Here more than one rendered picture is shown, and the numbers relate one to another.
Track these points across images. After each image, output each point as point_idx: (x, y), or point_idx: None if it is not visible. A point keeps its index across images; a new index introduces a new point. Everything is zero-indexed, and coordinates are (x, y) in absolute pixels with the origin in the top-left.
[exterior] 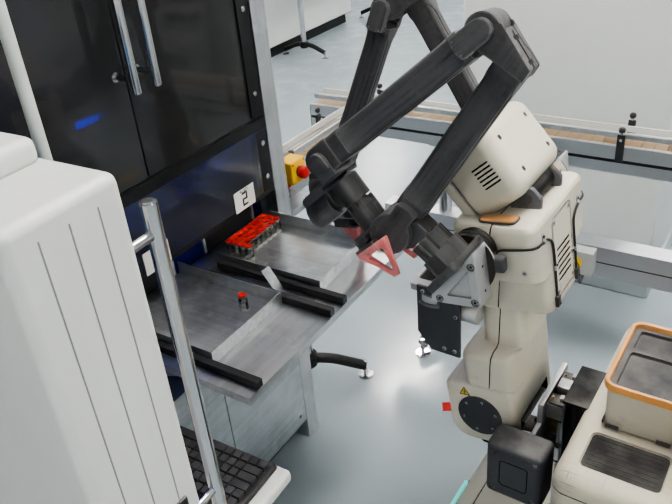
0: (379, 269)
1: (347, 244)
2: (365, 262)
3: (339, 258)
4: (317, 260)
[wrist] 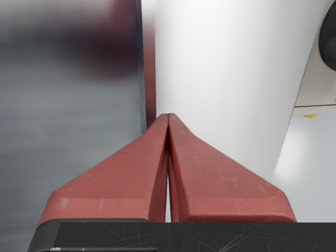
0: (281, 148)
1: (4, 46)
2: (204, 136)
3: (78, 171)
4: (2, 220)
